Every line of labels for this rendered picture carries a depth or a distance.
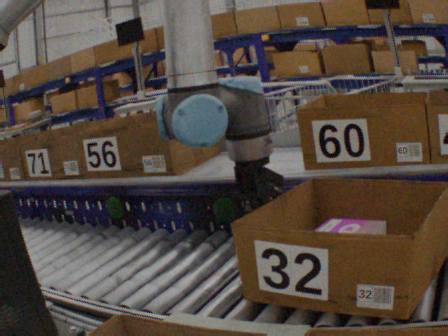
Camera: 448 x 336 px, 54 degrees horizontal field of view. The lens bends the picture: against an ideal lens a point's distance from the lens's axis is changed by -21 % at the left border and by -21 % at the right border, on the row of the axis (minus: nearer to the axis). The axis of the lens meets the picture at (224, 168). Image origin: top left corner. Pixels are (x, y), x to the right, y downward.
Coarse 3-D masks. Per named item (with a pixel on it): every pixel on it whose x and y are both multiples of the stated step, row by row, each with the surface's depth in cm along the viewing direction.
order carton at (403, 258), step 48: (288, 192) 113; (336, 192) 117; (384, 192) 108; (432, 192) 98; (240, 240) 99; (288, 240) 91; (336, 240) 85; (384, 240) 78; (432, 240) 84; (336, 288) 87
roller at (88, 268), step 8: (136, 232) 157; (144, 232) 158; (128, 240) 151; (136, 240) 153; (112, 248) 145; (120, 248) 146; (128, 248) 149; (104, 256) 140; (112, 256) 142; (88, 264) 134; (96, 264) 135; (104, 264) 138; (72, 272) 128; (80, 272) 129; (88, 272) 131; (64, 280) 123; (72, 280) 125; (56, 288) 119; (64, 288) 121
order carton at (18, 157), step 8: (24, 136) 231; (32, 136) 228; (0, 144) 225; (8, 144) 230; (16, 144) 193; (0, 152) 201; (8, 152) 197; (16, 152) 194; (8, 160) 199; (16, 160) 195; (8, 168) 200; (24, 168) 196; (8, 176) 202; (24, 176) 196
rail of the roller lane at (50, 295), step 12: (48, 300) 116; (60, 300) 112; (72, 300) 111; (84, 300) 111; (72, 312) 111; (84, 312) 109; (96, 312) 106; (108, 312) 104; (120, 312) 104; (132, 312) 104; (144, 312) 103; (396, 324) 78; (408, 324) 77; (420, 324) 75; (432, 324) 74; (444, 324) 72
